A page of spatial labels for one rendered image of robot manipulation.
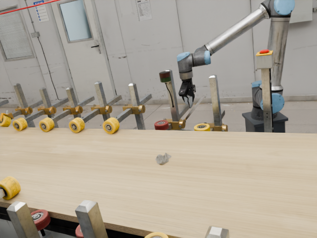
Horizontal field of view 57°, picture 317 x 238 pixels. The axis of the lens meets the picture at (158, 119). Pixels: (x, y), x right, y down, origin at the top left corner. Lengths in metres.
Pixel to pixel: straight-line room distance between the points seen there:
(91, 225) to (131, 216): 0.35
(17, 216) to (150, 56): 4.10
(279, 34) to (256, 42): 2.22
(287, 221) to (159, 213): 0.38
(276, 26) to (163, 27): 2.76
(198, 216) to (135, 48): 4.08
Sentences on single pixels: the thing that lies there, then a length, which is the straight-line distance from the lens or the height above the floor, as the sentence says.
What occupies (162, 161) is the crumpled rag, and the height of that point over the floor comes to 0.91.
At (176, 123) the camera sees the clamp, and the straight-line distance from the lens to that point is 1.72.
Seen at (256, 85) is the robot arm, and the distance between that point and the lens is 2.23.
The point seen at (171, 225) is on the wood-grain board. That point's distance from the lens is 0.94.
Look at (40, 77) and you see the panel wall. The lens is 6.33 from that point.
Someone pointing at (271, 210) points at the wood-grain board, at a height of 0.90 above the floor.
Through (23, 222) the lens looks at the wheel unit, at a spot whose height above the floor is 1.07.
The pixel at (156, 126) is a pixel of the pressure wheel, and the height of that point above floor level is 0.90.
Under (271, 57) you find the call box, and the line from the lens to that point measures 1.47.
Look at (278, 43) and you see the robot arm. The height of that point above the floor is 1.17.
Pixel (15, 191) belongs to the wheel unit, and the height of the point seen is 0.93.
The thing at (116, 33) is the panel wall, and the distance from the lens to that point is 4.96.
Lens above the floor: 1.51
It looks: 21 degrees down
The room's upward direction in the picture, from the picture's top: 11 degrees counter-clockwise
